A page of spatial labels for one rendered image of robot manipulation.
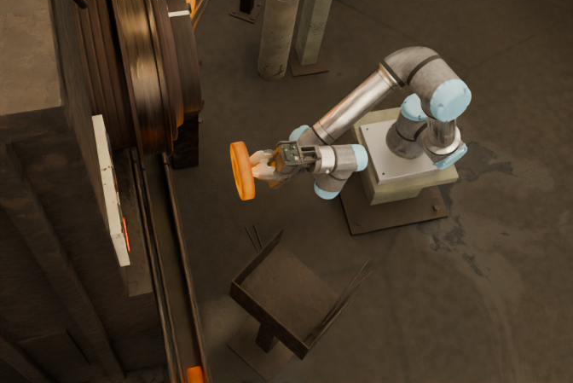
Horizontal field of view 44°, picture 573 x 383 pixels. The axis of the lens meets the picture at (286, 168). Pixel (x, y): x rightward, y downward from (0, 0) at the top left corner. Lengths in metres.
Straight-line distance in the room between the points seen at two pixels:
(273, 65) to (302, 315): 1.25
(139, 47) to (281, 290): 0.84
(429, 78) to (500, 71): 1.38
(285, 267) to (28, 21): 1.24
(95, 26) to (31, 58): 0.60
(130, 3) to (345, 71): 1.72
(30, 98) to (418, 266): 2.06
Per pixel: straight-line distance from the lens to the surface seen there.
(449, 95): 1.91
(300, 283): 1.98
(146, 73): 1.45
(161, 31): 1.48
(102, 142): 1.42
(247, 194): 1.80
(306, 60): 3.02
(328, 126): 2.01
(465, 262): 2.80
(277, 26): 2.69
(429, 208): 2.81
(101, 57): 1.47
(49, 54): 0.90
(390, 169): 2.47
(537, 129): 3.19
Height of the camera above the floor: 2.48
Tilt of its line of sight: 63 degrees down
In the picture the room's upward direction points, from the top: 14 degrees clockwise
